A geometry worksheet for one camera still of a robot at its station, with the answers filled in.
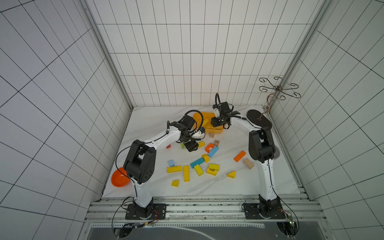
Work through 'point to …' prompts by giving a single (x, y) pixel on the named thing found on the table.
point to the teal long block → (197, 162)
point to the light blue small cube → (171, 163)
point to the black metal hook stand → (278, 89)
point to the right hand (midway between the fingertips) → (217, 117)
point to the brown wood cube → (216, 143)
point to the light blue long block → (213, 151)
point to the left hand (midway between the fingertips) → (190, 146)
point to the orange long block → (239, 157)
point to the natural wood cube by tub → (211, 135)
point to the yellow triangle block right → (232, 174)
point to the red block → (168, 146)
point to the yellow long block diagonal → (205, 121)
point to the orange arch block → (210, 145)
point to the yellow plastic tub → (204, 119)
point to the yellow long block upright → (186, 173)
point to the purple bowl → (277, 153)
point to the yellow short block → (198, 170)
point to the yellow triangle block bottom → (175, 183)
